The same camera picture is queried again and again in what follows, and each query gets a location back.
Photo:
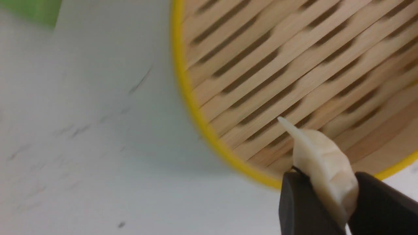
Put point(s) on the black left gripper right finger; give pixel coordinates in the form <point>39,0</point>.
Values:
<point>382,210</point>

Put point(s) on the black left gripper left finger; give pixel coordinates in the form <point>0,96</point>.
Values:
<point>300,211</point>

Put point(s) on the white toy dumpling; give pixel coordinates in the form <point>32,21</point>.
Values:
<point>328,170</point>

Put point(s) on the yellow rimmed bamboo steamer tray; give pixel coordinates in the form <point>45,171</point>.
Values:
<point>347,68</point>

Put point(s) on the green foam cube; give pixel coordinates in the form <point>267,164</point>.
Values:
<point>40,11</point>

